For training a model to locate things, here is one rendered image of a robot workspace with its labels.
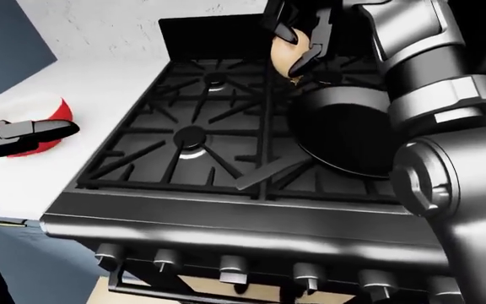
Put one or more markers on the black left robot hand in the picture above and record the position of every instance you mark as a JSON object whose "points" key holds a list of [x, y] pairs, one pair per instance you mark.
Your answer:
{"points": [[19, 131]]}

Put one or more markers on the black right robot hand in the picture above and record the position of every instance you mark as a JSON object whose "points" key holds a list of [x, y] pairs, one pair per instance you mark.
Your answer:
{"points": [[321, 28]]}

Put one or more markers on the tan onion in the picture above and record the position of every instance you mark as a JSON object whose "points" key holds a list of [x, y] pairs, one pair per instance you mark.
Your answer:
{"points": [[285, 55]]}

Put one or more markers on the red bowl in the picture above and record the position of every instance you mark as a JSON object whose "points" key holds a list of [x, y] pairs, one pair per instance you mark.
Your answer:
{"points": [[61, 111]]}

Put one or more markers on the black frying pan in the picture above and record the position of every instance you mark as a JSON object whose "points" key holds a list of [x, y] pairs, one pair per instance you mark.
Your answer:
{"points": [[348, 139]]}

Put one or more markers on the silver stove knob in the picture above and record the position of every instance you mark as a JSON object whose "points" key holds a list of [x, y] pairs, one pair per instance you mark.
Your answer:
{"points": [[107, 255], [166, 260], [232, 269], [308, 277], [445, 291], [377, 283]]}

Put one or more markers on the black cast iron grate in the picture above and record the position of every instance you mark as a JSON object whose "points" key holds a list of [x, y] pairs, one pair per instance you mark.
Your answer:
{"points": [[184, 126], [285, 185]]}

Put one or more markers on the stainless steel gas stove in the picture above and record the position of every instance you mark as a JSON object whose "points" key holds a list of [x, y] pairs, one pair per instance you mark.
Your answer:
{"points": [[209, 218]]}

